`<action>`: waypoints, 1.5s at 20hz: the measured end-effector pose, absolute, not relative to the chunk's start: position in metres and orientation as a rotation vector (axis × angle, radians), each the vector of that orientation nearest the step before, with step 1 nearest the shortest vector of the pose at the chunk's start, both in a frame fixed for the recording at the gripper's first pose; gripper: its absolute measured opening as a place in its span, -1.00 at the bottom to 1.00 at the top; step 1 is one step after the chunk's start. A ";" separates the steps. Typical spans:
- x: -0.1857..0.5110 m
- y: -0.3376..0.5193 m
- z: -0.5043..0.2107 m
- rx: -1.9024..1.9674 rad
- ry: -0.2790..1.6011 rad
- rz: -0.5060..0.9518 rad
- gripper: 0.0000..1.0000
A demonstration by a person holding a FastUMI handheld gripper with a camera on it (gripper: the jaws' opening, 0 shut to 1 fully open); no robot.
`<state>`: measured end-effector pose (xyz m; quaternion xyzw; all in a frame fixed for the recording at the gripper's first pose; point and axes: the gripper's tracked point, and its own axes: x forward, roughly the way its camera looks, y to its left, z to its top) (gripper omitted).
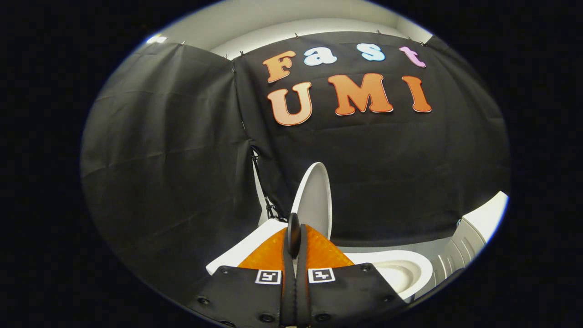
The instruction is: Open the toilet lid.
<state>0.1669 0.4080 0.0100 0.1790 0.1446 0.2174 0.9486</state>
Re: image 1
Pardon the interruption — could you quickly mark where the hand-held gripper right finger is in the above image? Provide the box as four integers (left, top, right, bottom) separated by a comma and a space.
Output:
296, 223, 409, 328

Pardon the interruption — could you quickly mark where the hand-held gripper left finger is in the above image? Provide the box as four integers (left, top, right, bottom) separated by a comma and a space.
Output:
189, 226, 297, 328

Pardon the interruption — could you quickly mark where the white toilet lid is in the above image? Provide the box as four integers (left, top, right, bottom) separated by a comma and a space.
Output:
286, 162, 333, 258

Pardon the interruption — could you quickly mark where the white toilet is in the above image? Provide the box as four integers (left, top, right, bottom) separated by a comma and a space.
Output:
206, 219, 434, 302

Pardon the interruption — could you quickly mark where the white cabinet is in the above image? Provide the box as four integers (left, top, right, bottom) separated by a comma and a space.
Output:
414, 191, 509, 300

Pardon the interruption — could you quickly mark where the black backdrop cloth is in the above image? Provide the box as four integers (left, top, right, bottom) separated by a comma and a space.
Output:
81, 31, 511, 297

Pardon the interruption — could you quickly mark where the black backdrop stand frame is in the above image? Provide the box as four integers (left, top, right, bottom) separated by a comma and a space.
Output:
251, 146, 290, 224

